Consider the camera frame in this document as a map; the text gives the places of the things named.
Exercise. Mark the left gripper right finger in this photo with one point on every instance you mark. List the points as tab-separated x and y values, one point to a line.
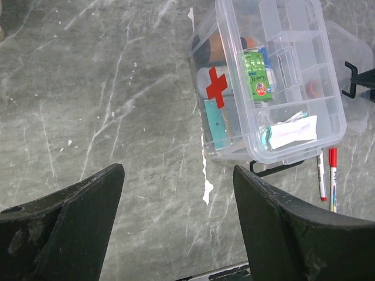
287	238

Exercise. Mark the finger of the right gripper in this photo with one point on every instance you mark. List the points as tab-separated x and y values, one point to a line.
365	79

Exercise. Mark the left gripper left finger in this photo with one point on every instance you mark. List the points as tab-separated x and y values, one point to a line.
63	235

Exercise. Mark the clear box lid black handle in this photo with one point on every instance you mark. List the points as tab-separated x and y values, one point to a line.
351	56

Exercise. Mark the small orange round tin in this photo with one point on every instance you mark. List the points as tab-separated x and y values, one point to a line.
313	89

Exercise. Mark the clear compartment tray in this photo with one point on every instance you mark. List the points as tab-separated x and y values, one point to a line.
294	34

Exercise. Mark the white teal bandage wrappers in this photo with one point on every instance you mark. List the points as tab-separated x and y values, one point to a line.
298	128

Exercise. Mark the clear plastic medicine box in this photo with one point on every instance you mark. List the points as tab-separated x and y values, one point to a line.
212	81

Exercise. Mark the green small sachet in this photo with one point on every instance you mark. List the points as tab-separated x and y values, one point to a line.
257	76

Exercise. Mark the brown bottle orange cap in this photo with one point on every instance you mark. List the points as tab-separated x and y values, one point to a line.
209	51

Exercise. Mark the red cap marker pen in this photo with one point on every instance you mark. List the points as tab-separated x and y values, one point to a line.
321	179

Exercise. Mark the green cap marker pen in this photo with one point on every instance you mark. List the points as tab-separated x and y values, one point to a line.
333	163

